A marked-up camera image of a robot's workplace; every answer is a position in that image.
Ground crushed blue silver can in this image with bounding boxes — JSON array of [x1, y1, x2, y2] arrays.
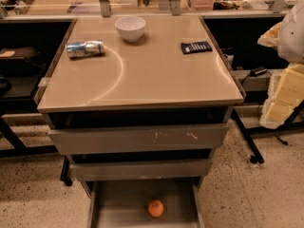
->
[[66, 40, 105, 59]]

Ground white ceramic bowl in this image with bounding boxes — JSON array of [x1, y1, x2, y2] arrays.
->
[[115, 16, 146, 42]]

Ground orange fruit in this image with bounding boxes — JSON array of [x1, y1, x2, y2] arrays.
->
[[148, 199, 164, 218]]

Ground grey bottom drawer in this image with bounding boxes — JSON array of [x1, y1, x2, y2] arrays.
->
[[87, 179, 205, 228]]

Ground grey drawer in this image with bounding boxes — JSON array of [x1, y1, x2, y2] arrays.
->
[[49, 123, 228, 155], [70, 159, 212, 181], [87, 179, 205, 228]]

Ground grey middle drawer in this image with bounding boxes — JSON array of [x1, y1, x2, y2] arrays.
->
[[70, 159, 212, 181]]

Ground black calculator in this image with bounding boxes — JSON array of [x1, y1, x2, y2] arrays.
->
[[180, 41, 212, 54]]

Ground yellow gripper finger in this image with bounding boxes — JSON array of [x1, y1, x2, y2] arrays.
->
[[257, 22, 281, 48], [259, 63, 304, 129]]

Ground grey drawer cabinet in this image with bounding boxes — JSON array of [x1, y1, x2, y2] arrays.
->
[[33, 14, 247, 228]]

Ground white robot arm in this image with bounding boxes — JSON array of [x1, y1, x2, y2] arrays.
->
[[257, 0, 304, 129]]

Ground black power adapter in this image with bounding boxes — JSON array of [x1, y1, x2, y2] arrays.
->
[[250, 66, 268, 77]]

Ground grey top drawer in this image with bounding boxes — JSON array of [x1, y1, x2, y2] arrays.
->
[[49, 123, 228, 155]]

